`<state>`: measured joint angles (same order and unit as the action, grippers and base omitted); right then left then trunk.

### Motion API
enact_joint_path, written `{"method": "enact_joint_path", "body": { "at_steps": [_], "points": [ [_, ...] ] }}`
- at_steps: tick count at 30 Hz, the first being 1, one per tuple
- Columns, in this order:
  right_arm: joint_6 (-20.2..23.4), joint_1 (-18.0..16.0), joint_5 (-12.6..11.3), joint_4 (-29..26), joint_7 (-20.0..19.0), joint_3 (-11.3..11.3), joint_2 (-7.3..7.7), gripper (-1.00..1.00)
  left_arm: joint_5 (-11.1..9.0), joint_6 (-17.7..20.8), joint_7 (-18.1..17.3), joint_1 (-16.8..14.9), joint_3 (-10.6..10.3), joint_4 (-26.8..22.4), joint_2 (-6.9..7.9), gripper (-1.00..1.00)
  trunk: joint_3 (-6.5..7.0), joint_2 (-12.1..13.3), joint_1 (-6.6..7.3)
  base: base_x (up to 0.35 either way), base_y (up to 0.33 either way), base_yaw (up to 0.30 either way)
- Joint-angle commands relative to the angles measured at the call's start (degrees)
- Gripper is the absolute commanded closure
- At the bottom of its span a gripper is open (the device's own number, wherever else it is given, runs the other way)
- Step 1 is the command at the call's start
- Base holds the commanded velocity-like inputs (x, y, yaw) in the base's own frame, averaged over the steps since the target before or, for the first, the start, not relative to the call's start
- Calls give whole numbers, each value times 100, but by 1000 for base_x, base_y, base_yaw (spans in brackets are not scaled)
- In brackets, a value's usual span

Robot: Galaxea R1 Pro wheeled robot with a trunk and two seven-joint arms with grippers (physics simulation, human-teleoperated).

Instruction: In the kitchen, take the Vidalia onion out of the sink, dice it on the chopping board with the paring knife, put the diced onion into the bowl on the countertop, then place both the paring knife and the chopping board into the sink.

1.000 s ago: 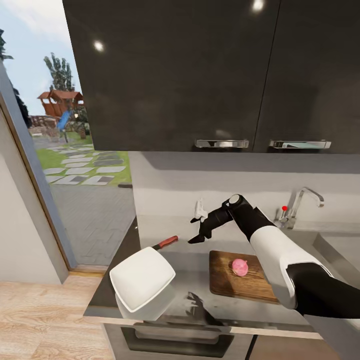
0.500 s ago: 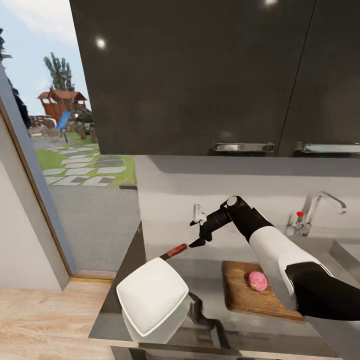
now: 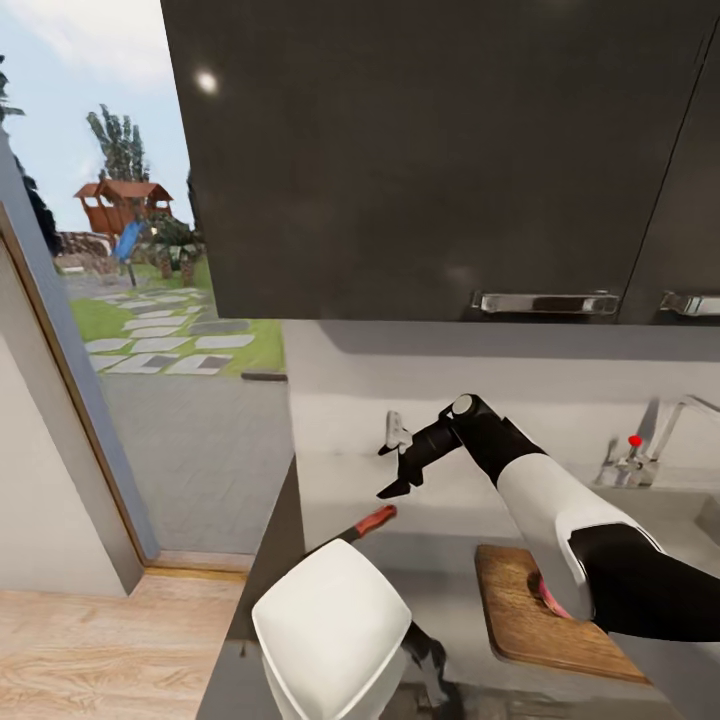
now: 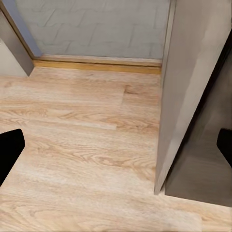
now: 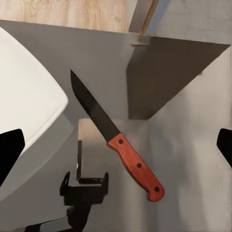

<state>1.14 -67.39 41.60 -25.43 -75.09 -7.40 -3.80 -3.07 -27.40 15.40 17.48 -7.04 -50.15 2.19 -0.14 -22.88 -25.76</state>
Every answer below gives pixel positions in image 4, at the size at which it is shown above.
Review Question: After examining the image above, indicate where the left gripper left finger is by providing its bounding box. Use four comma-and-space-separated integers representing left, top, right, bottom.
0, 129, 25, 187

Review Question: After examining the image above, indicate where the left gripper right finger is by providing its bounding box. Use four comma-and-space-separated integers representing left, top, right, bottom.
217, 128, 232, 167

